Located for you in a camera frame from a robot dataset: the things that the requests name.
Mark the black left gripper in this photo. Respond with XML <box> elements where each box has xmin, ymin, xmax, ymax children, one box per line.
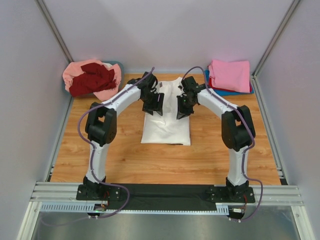
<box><xmin>140</xmin><ymin>91</ymin><xmax>164</xmax><ymax>116</ymax></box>

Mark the white t-shirt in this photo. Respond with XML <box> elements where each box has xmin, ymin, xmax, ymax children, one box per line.
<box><xmin>141</xmin><ymin>77</ymin><xmax>191</xmax><ymax>146</ymax></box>

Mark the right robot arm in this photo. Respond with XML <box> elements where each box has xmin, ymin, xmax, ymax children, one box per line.
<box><xmin>176</xmin><ymin>76</ymin><xmax>256</xmax><ymax>203</ymax></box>

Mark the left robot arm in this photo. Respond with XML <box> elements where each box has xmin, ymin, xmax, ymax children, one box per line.
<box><xmin>76</xmin><ymin>72</ymin><xmax>165</xmax><ymax>201</ymax></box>

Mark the folded red t-shirt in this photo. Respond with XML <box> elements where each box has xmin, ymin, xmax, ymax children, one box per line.
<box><xmin>209</xmin><ymin>77</ymin><xmax>254</xmax><ymax>95</ymax></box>

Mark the folded blue t-shirt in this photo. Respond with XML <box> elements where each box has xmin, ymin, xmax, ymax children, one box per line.
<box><xmin>204</xmin><ymin>69</ymin><xmax>254</xmax><ymax>97</ymax></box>

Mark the folded pink t-shirt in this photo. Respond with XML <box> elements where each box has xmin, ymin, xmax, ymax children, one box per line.
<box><xmin>208</xmin><ymin>59</ymin><xmax>251</xmax><ymax>94</ymax></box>

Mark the dark red t-shirt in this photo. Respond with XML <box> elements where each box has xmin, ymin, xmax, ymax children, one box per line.
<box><xmin>69</xmin><ymin>62</ymin><xmax>117</xmax><ymax>97</ymax></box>

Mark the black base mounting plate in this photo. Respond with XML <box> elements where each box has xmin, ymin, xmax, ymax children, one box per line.
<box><xmin>76</xmin><ymin>183</ymin><xmax>256</xmax><ymax>212</ymax></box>

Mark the salmon pink t-shirt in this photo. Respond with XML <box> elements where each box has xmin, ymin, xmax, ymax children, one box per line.
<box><xmin>62</xmin><ymin>58</ymin><xmax>123</xmax><ymax>102</ymax></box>

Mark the aluminium frame rail right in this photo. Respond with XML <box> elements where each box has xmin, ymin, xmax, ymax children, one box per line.
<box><xmin>250</xmin><ymin>75</ymin><xmax>288</xmax><ymax>186</ymax></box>

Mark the aluminium frame rail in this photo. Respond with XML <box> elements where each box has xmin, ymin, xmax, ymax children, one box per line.
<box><xmin>34</xmin><ymin>0</ymin><xmax>73</xmax><ymax>64</ymax></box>
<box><xmin>250</xmin><ymin>75</ymin><xmax>288</xmax><ymax>186</ymax></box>

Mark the slotted cable duct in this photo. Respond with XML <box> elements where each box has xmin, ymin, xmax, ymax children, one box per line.
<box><xmin>39</xmin><ymin>202</ymin><xmax>230</xmax><ymax>215</ymax></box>

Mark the aluminium front rail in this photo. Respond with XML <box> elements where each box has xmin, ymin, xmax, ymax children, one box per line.
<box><xmin>30</xmin><ymin>182</ymin><xmax>304</xmax><ymax>206</ymax></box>

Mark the aluminium frame rail left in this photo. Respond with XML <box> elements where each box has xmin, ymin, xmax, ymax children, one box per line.
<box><xmin>34</xmin><ymin>0</ymin><xmax>73</xmax><ymax>64</ymax></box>

